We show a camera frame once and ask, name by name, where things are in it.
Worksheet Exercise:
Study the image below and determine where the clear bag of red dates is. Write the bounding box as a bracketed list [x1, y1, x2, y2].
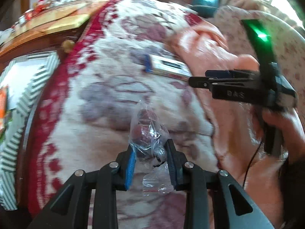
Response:
[129, 100, 174, 196]

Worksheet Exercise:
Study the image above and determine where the orange cracker pack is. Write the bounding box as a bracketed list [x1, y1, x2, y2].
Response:
[0, 86, 8, 127]

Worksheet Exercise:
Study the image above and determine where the person's right hand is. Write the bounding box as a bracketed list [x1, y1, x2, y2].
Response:
[234, 54, 305, 172]

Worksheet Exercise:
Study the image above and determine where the blue cracker pack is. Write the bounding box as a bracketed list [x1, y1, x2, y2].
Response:
[144, 54, 192, 82]

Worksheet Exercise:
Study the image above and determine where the floral sofa cushion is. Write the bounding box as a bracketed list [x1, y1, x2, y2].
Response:
[213, 6, 304, 104]

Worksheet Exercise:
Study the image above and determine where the pink satin quilt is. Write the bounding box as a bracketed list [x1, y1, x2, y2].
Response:
[166, 23, 290, 229]

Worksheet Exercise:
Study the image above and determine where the teal cloth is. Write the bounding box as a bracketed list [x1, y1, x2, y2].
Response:
[191, 0, 219, 18]

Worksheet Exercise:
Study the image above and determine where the red floral fleece blanket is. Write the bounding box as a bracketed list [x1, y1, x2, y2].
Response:
[27, 0, 217, 216]

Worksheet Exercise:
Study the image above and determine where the green striped white box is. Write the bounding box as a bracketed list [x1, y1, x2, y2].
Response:
[1, 51, 60, 210]

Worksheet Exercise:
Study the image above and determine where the yellow pad on table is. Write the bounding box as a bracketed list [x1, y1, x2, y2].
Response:
[44, 14, 91, 34]

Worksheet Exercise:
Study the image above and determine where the wooden glass-top table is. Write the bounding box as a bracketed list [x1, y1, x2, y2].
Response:
[1, 0, 109, 64]

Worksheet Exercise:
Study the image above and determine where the santa doll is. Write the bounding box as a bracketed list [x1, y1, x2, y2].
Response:
[33, 0, 48, 15]

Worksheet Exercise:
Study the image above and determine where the black cable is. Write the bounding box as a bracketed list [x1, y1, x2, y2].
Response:
[242, 140, 264, 189]

